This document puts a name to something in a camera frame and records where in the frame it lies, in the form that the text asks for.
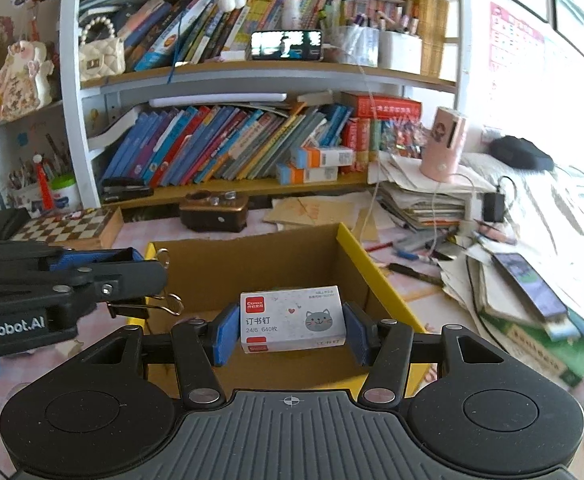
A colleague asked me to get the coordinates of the red tassel ornament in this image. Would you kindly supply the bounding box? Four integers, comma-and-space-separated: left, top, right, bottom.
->
34, 157, 55, 211

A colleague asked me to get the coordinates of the row of small paperback books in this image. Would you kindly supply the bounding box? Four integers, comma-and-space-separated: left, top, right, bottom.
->
79, 0, 460, 78

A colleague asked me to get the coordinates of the wooden chess board box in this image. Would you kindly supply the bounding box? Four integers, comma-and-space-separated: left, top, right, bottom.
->
9, 206, 124, 251

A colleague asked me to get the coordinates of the black power adapter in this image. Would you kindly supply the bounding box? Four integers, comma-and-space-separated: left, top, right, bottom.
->
482, 192, 506, 223

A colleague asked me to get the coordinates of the smartphone with lit screen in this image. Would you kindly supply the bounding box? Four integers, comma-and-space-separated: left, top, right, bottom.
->
250, 30, 323, 62

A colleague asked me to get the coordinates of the black binder clip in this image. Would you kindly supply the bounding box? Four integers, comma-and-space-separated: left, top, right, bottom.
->
106, 247, 185, 321

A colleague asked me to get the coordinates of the dark brown wooden box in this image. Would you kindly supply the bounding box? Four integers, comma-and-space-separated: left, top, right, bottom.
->
179, 191, 250, 233

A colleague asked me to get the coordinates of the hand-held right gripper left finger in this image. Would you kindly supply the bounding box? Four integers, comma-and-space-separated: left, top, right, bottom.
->
82, 304, 240, 410

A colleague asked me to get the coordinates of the clear pen cup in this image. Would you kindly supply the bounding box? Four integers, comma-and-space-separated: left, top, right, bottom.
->
339, 24, 380, 68

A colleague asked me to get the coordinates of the cream pink ornament plaque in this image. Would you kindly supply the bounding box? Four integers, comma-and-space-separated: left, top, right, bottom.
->
0, 40, 53, 122

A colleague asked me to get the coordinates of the black stapler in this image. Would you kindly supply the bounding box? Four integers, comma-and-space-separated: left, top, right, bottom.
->
100, 177, 155, 203

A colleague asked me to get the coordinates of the thick white-paged book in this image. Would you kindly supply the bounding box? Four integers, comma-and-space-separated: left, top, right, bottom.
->
88, 107, 140, 151

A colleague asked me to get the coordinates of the white wooden bookshelf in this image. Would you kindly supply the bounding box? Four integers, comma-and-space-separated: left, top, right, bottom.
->
0, 0, 465, 211

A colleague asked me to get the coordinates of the yellow cardboard box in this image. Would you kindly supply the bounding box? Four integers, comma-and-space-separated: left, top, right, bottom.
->
126, 222, 440, 401

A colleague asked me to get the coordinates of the red thick dictionary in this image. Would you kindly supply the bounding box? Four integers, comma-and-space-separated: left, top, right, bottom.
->
354, 92, 423, 120

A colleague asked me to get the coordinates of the flat brown cardboard sheet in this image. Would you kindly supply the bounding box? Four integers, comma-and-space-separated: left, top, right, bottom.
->
264, 195, 380, 241

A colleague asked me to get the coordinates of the row of large picture books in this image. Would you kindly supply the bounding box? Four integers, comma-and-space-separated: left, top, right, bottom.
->
99, 102, 357, 188

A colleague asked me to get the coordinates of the white cat print staple box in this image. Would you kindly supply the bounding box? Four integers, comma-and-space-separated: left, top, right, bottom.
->
240, 285, 347, 355

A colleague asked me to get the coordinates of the black pen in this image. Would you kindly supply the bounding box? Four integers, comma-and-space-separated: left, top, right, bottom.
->
387, 262, 445, 287

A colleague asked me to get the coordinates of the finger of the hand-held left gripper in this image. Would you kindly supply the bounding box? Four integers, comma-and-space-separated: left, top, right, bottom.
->
0, 261, 169, 306
0, 241, 145, 272

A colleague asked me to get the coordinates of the white quilted handbag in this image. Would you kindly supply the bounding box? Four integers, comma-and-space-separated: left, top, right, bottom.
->
78, 16, 126, 82

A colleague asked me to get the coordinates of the blue pen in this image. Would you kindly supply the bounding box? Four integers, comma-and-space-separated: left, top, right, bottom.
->
394, 247, 440, 264

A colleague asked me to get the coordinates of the white pen cup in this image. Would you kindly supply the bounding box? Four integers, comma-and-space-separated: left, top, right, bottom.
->
378, 30, 423, 77

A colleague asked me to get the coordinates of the pink cylindrical container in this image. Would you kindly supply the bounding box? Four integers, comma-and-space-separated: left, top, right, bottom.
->
418, 106, 469, 180

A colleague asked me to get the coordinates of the white pen holder with pens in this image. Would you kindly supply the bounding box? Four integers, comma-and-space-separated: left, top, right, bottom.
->
6, 157, 52, 207

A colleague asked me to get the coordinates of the smartphone on book stack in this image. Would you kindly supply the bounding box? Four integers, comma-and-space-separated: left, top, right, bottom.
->
492, 252, 569, 318

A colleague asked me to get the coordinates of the white green jar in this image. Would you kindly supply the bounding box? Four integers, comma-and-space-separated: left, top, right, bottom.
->
50, 174, 82, 213

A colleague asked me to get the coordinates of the pink checkered desktop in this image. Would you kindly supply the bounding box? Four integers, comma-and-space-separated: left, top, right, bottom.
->
0, 205, 478, 456

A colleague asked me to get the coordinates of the pink wall calendar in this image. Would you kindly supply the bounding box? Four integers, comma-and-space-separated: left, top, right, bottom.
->
489, 2, 545, 91

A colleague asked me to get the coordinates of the orange white carton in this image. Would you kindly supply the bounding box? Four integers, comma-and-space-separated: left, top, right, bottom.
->
277, 164, 341, 185
292, 146, 355, 168

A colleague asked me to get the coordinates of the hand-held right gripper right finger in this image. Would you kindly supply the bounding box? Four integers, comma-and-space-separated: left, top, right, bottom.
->
346, 301, 509, 407

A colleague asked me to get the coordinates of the black cap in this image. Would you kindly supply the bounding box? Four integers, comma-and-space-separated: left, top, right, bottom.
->
489, 136, 555, 171

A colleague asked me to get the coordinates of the green thick book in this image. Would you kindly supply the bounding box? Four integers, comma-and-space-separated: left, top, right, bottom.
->
477, 310, 584, 388

